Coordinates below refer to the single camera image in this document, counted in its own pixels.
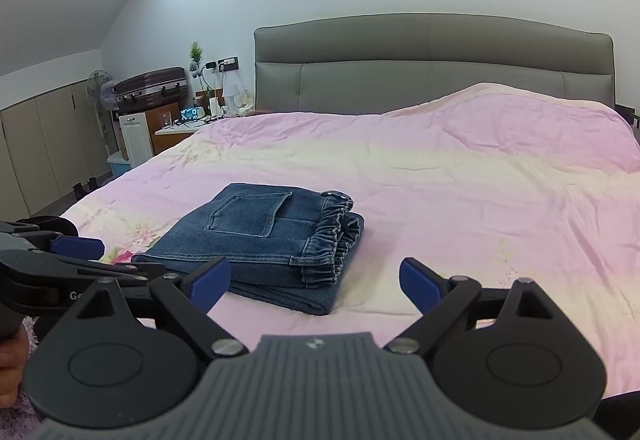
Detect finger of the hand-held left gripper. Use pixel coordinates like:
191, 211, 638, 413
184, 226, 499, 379
0, 250, 167, 290
0, 217, 106, 261

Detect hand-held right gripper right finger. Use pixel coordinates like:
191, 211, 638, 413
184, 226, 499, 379
382, 257, 556, 356

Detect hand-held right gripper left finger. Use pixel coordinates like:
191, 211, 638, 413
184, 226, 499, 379
75, 257, 249, 357

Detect blue denim pants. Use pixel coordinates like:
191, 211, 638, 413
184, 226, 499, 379
131, 183, 366, 317

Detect person's left forearm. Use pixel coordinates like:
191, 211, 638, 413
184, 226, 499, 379
0, 315, 45, 425

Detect person's left hand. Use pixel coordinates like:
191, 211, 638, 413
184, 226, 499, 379
0, 327, 32, 408

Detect black object on floor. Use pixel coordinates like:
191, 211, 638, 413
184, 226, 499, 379
72, 177, 99, 201

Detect light blue plastic bin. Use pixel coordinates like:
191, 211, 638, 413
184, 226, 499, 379
107, 151, 132, 180

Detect beige wardrobe cabinets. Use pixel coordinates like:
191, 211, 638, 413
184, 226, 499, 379
0, 79, 110, 219

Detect pink floral blanket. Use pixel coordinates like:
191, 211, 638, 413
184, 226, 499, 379
62, 82, 640, 402

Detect white appliance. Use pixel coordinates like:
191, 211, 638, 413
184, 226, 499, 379
119, 112, 154, 170

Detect brown wooden cabinet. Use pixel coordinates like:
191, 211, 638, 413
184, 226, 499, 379
117, 101, 182, 156

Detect white bedside table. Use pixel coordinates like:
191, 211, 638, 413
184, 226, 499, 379
155, 112, 228, 153

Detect standing electric fan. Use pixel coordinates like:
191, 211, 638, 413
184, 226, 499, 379
86, 69, 126, 157

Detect dark maroon suitcase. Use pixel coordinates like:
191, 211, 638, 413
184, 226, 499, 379
114, 67, 189, 114

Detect small white lamp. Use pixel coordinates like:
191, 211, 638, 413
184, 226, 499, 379
222, 84, 242, 114

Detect small green potted plant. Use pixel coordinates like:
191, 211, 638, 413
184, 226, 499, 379
188, 40, 205, 74

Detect grey padded headboard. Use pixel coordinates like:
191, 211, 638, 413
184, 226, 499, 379
253, 13, 616, 117

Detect dark furniture piece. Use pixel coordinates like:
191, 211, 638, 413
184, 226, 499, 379
614, 103, 640, 142

